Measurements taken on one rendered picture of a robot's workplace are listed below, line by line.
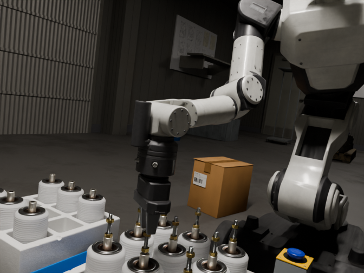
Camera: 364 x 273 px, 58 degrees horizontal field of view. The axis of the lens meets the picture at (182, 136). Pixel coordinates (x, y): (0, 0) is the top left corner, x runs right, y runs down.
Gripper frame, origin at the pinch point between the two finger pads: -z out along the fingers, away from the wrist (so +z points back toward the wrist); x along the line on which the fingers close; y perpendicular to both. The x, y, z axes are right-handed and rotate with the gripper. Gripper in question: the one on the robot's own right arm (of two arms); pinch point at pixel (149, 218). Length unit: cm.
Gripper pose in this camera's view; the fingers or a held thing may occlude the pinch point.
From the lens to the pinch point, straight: 78.2
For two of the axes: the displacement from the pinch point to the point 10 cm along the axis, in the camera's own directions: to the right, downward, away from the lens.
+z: 1.3, -9.8, -1.2
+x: -4.5, -1.6, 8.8
